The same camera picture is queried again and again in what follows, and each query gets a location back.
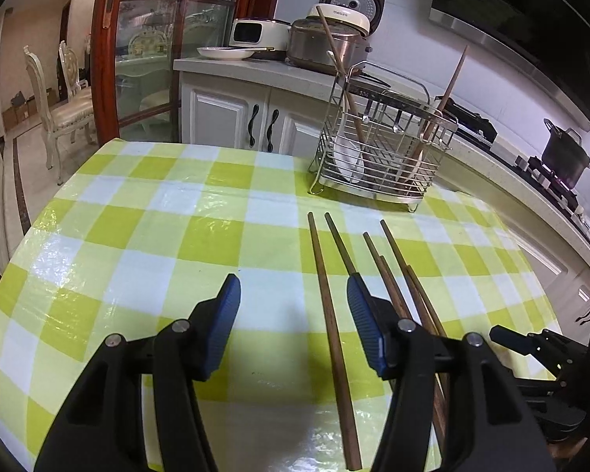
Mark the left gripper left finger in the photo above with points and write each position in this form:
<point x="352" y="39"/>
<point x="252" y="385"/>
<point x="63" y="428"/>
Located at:
<point x="211" y="323"/>

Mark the white small rice cooker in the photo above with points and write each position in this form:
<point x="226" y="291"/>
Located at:
<point x="269" y="34"/>

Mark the black gas stove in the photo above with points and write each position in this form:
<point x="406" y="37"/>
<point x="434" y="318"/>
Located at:
<point x="480" y="133"/>

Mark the red wooden door frame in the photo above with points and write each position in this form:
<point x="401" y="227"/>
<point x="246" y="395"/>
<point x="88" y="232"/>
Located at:
<point x="135" y="43"/>

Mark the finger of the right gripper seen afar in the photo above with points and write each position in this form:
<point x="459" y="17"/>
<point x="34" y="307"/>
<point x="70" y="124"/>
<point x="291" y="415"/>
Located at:
<point x="512" y="340"/>

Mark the white plate on counter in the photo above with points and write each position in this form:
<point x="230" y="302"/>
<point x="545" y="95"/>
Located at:
<point x="226" y="53"/>

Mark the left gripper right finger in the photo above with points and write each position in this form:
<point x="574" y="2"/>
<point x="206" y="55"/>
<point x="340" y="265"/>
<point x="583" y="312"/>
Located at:
<point x="382" y="332"/>

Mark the white plastic rice paddle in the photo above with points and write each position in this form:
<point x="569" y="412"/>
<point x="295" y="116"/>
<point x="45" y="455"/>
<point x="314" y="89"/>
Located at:
<point x="411" y="167"/>

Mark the white ceramic soup spoon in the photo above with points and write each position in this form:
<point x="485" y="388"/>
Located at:
<point x="348" y="158"/>

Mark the steel wire utensil rack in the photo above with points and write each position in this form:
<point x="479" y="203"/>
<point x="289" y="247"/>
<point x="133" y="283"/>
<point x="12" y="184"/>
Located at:
<point x="392" y="109"/>

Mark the silver rice cooker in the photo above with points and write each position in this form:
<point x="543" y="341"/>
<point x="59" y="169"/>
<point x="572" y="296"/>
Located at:
<point x="351" y="23"/>

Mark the green white checkered tablecloth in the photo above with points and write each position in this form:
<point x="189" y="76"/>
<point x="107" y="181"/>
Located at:
<point x="142" y="232"/>

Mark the black range hood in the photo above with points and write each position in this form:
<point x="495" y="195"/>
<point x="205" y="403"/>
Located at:
<point x="552" y="37"/>

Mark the black cooking pot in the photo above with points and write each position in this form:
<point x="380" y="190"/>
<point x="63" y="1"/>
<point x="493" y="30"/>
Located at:
<point x="565" y="155"/>

